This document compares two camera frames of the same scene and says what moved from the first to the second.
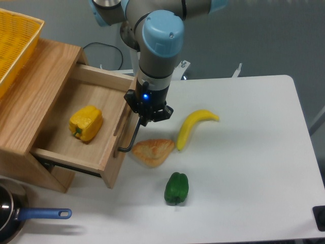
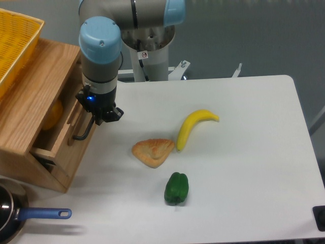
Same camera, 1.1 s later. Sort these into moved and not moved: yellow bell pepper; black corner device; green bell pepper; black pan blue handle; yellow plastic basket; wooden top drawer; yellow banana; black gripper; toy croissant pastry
Moved: wooden top drawer; black gripper; yellow bell pepper
Not moved: black pan blue handle; green bell pepper; yellow plastic basket; yellow banana; toy croissant pastry; black corner device
